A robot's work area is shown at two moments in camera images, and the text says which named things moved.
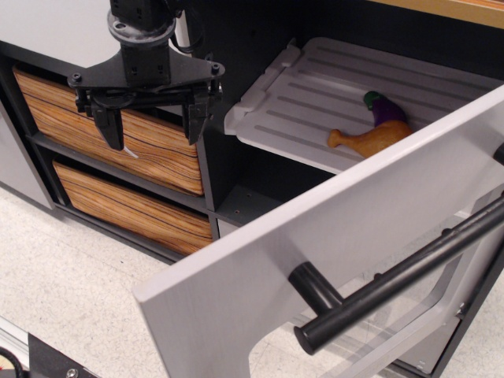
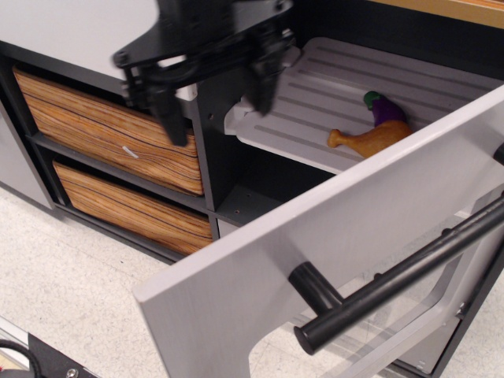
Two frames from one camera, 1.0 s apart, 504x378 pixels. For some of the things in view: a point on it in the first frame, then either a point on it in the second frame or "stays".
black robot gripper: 146,70 -> 193,41
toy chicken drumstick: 372,140 stays
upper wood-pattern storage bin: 153,150 stays
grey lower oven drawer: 426,355 stays
